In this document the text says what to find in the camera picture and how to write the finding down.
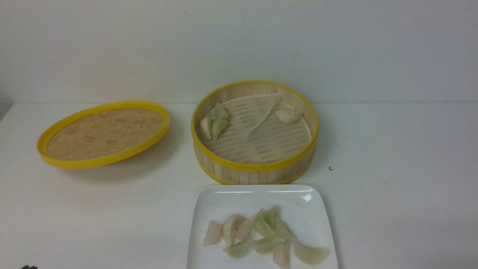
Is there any pink dumpling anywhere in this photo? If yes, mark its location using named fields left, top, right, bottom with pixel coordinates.
left=273, top=241, right=291, bottom=269
left=222, top=214, right=246, bottom=246
left=235, top=218, right=254, bottom=243
left=202, top=221, right=223, bottom=247

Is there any green dumpling far right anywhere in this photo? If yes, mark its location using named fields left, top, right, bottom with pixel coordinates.
left=293, top=243, right=330, bottom=265

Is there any white square plate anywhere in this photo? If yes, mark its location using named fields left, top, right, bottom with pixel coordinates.
left=186, top=185, right=338, bottom=269

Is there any pale green dumpling in steamer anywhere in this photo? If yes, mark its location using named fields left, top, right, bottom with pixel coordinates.
left=213, top=102, right=229, bottom=120

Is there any pale white steamed dumpling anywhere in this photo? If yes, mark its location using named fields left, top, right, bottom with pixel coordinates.
left=200, top=117, right=214, bottom=140

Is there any cream steamed dumpling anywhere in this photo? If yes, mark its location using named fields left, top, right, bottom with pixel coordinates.
left=275, top=109, right=301, bottom=124

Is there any green dumpling lower left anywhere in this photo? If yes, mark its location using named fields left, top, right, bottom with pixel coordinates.
left=222, top=240, right=253, bottom=259

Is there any green dumpling lower middle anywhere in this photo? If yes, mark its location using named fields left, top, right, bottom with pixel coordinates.
left=252, top=237, right=282, bottom=255

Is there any yellow rimmed bamboo steamer lid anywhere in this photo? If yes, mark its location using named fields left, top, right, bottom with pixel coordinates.
left=37, top=101, right=170, bottom=170

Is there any yellow rimmed bamboo steamer basket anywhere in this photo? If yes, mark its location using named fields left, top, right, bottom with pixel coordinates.
left=191, top=81, right=319, bottom=185

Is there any green dumpling top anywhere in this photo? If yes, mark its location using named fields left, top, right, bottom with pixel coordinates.
left=265, top=205, right=281, bottom=231

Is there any green dumpling upper middle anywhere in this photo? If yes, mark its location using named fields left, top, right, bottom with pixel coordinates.
left=253, top=209, right=276, bottom=238

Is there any pink dumpling far left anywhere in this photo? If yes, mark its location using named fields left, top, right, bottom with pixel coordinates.
left=202, top=221, right=223, bottom=247

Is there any green dumpling centre right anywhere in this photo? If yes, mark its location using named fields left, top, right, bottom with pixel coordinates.
left=275, top=216, right=297, bottom=243

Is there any white steamer liner paper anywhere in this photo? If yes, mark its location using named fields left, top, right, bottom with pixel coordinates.
left=196, top=93, right=312, bottom=164

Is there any pink dumpling bottom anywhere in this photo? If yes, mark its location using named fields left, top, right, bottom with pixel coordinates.
left=273, top=241, right=291, bottom=269

